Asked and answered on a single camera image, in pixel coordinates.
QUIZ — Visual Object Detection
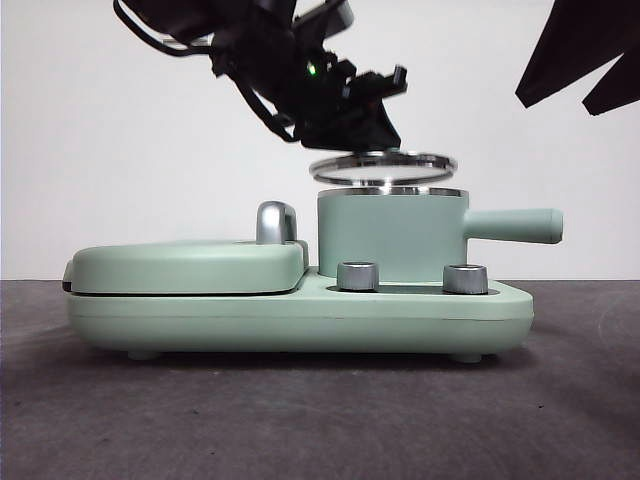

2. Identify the glass pot lid green knob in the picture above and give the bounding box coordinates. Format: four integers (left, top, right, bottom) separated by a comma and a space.
308, 148, 459, 189

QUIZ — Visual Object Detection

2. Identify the mint green saucepan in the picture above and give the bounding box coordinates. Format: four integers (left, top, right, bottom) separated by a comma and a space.
316, 185, 565, 281

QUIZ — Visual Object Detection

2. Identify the silver control knob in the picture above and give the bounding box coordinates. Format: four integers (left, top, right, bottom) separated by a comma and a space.
442, 263, 489, 295
337, 260, 380, 291

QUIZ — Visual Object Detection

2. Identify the mint green breakfast machine base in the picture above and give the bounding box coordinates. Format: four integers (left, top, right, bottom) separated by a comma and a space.
64, 266, 534, 363

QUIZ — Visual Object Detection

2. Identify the mint green griddle cover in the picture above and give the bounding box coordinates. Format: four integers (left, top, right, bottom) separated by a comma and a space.
61, 238, 311, 298

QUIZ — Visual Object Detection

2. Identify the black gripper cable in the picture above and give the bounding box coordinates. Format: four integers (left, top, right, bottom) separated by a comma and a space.
238, 82, 297, 145

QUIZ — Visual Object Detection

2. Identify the silver griddle cover handle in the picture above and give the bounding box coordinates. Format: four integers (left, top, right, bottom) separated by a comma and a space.
256, 200, 300, 246

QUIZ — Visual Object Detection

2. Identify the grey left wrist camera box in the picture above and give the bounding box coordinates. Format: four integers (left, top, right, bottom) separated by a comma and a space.
292, 0, 354, 40

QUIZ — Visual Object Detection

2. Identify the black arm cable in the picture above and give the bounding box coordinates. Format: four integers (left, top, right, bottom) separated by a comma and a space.
112, 0, 217, 59

